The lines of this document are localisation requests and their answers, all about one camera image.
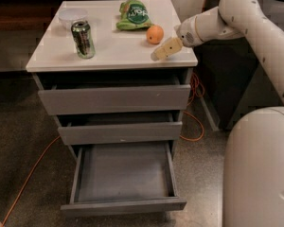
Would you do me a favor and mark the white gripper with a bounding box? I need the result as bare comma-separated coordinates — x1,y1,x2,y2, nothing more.
151,16,203,61

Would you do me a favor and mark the orange fruit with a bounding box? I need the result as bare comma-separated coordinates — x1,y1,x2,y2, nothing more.
146,26,164,44

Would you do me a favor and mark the grey bottom drawer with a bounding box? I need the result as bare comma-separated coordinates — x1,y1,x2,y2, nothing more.
61,141,186,217

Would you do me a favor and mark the grey drawer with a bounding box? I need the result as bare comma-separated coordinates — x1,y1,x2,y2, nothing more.
39,82,190,115
58,111,182,145
61,141,186,217

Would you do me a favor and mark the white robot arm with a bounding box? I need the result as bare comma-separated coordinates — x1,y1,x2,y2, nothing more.
151,0,284,227

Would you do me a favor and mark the grey drawer cabinet white top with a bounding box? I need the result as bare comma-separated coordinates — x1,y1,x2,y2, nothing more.
27,1,197,152

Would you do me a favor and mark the grey top drawer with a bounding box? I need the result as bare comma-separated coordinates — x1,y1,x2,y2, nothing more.
39,82,190,115

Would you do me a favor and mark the grey middle drawer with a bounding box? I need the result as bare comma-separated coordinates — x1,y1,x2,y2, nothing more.
58,111,182,145

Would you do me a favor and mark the green chip bag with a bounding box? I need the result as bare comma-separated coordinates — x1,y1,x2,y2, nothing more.
116,0,153,30

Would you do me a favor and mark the dark grey trash bin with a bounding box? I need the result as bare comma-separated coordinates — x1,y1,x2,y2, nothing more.
196,0,284,130

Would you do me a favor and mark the green soda can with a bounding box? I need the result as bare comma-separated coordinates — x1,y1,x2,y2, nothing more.
71,20,96,59

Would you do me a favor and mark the white bowl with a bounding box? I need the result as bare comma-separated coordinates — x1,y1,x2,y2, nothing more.
59,8,87,29

